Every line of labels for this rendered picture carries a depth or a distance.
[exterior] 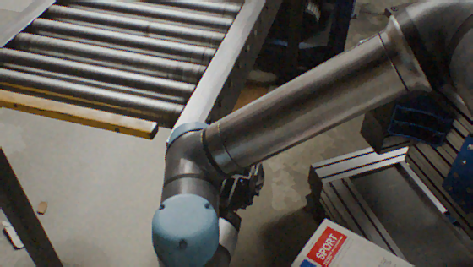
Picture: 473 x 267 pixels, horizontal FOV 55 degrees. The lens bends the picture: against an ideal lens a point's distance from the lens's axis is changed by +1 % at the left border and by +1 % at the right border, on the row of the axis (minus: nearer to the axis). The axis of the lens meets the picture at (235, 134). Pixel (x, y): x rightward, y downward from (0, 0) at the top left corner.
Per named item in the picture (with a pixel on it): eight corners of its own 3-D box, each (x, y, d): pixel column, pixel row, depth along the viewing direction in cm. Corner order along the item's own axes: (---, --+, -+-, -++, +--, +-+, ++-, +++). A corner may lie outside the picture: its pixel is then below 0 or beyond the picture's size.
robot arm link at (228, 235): (231, 271, 67) (179, 257, 69) (240, 245, 70) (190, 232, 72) (231, 243, 62) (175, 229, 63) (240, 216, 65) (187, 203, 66)
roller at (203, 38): (227, 61, 104) (225, 44, 101) (46, 29, 114) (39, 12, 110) (233, 47, 107) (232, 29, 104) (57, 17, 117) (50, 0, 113)
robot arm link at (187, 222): (154, 168, 56) (164, 220, 63) (144, 249, 48) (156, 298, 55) (219, 166, 56) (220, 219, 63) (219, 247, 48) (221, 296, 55)
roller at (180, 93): (198, 116, 91) (196, 96, 87) (-5, 74, 100) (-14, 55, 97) (205, 100, 94) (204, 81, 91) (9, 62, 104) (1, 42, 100)
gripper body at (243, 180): (261, 152, 72) (240, 212, 64) (259, 187, 78) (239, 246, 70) (215, 142, 73) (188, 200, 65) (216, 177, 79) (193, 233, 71)
